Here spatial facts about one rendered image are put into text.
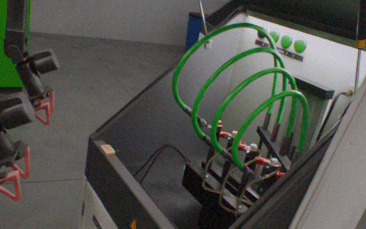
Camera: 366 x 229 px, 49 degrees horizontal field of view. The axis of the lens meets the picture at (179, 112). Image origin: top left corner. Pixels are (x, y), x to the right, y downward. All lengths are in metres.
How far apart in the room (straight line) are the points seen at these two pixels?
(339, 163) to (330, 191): 0.06
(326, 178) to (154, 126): 0.72
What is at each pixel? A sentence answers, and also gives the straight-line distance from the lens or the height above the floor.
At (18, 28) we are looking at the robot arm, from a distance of 1.31.
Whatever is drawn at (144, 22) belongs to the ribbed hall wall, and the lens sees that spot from 7.93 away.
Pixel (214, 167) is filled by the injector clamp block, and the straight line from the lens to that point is 1.26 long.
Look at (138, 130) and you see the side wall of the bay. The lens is 1.43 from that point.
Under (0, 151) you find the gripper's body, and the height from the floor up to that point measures 1.10.
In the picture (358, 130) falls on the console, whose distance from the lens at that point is 0.92.
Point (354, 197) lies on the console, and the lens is 0.91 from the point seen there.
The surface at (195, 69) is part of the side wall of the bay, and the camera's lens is 1.46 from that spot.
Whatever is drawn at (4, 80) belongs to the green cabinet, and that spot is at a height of 0.15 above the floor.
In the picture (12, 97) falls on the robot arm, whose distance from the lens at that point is 0.93.
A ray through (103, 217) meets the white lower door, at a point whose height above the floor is 0.75.
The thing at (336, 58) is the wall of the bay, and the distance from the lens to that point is 1.25.
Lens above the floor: 1.55
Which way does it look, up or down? 20 degrees down
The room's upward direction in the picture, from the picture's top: 11 degrees clockwise
